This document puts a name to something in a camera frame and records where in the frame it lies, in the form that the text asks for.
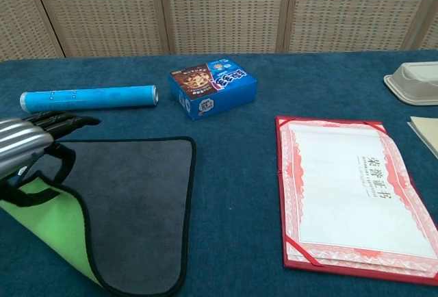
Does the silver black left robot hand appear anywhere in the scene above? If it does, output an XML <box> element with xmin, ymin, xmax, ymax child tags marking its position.
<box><xmin>0</xmin><ymin>111</ymin><xmax>102</xmax><ymax>180</ymax></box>

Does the grey green-backed cloth mat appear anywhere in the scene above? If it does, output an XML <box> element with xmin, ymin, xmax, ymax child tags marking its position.
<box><xmin>0</xmin><ymin>135</ymin><xmax>198</xmax><ymax>296</ymax></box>

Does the blue cling film roll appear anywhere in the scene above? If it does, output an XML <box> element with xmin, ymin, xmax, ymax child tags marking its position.
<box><xmin>19</xmin><ymin>84</ymin><xmax>159</xmax><ymax>113</ymax></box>

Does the blue chocolate cookie box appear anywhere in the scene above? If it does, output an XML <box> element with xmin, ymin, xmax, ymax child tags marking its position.
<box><xmin>167</xmin><ymin>57</ymin><xmax>258</xmax><ymax>122</ymax></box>

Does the dark blue velvet tablecloth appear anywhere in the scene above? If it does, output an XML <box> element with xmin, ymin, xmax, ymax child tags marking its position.
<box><xmin>0</xmin><ymin>49</ymin><xmax>438</xmax><ymax>297</ymax></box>

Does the woven wooden folding screen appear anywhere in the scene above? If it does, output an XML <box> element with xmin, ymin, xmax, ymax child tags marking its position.
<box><xmin>0</xmin><ymin>0</ymin><xmax>438</xmax><ymax>62</ymax></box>

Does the red certificate folder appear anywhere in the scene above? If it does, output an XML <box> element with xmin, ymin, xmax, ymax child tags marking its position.
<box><xmin>275</xmin><ymin>115</ymin><xmax>438</xmax><ymax>287</ymax></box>

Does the white certificate paper red border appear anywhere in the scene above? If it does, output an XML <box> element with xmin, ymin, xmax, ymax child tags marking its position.
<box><xmin>279</xmin><ymin>120</ymin><xmax>438</xmax><ymax>276</ymax></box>

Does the beige disposable lunch container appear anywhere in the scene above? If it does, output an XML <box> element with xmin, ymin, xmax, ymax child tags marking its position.
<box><xmin>383</xmin><ymin>61</ymin><xmax>438</xmax><ymax>106</ymax></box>

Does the beige kraft paper envelope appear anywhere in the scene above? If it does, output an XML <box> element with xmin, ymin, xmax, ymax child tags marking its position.
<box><xmin>406</xmin><ymin>116</ymin><xmax>438</xmax><ymax>159</ymax></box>

